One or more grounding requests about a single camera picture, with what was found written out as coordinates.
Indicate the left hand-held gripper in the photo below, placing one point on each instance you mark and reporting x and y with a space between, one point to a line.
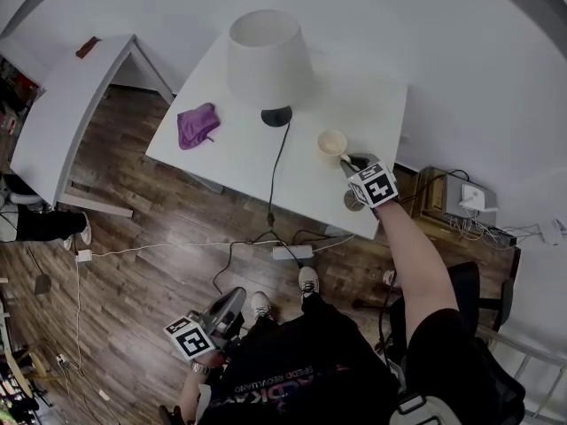
192 341

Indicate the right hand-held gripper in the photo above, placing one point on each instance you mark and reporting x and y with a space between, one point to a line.
376 186

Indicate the cream ceramic mug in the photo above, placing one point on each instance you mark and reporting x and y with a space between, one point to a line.
331 144

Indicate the white shade table lamp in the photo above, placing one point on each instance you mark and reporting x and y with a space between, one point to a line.
266 60

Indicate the purple cloth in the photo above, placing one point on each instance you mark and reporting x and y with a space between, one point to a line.
195 124

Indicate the person's right forearm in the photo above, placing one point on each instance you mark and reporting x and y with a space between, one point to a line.
412 264

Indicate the person's left forearm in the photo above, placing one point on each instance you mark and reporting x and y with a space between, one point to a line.
190 396

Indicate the person's left hand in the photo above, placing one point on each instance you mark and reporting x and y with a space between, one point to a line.
210 360

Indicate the person's left white shoe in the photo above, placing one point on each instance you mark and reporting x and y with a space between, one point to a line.
262 306

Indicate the person's white shoe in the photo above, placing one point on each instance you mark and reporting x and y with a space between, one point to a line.
308 281
262 306

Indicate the silver wristwatch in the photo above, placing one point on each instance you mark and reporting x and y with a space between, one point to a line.
200 368

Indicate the person's right white shoe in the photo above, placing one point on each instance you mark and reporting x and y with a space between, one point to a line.
308 281

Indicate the white power strip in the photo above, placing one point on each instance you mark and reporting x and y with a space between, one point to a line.
292 252

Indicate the person's black trousers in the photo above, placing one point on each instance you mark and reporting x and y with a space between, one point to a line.
319 321

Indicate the person's black t-shirt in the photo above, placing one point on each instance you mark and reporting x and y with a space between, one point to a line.
310 370

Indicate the white square table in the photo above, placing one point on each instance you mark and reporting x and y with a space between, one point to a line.
248 171

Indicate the clear plastic bottle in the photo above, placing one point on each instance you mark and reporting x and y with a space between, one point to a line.
389 279

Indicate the white router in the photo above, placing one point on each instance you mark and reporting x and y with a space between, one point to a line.
471 193

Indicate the white power adapter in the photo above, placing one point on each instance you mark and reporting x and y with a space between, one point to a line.
84 256

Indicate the black mesh office chair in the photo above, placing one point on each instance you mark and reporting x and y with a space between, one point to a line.
465 290

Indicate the white floor plug socket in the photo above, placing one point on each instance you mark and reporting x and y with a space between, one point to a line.
62 359

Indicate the brown dustpan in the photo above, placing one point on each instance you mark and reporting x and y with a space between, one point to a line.
43 283

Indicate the light grey waist bag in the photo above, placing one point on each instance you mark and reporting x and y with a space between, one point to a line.
425 410

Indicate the white curved desk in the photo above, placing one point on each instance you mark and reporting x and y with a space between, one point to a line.
66 104

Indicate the dark red cloth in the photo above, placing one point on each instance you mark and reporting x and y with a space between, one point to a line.
87 48

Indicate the grey network switch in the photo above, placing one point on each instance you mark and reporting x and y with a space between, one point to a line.
452 193

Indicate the white wall socket box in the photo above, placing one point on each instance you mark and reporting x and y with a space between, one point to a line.
551 233

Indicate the grey metal frame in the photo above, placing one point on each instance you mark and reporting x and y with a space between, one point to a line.
522 350

